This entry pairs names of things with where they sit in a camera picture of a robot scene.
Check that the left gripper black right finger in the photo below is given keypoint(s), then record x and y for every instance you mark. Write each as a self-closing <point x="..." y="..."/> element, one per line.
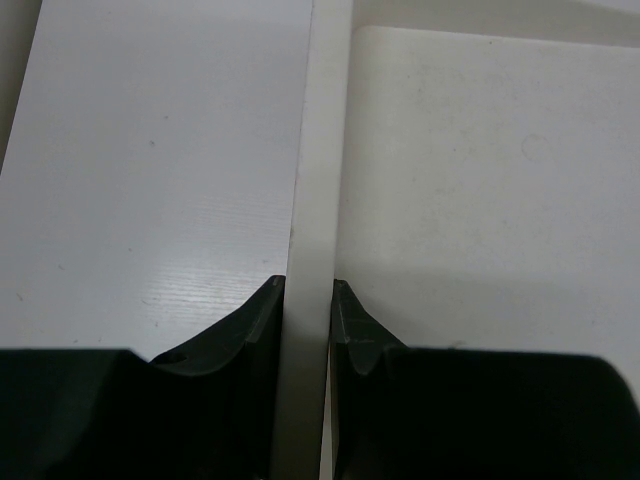
<point x="402" y="412"/>

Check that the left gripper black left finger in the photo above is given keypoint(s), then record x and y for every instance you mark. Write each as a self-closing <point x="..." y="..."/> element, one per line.
<point x="201" y="410"/>

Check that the white drawer cabinet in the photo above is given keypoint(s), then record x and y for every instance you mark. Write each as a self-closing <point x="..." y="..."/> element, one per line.
<point x="471" y="170"/>

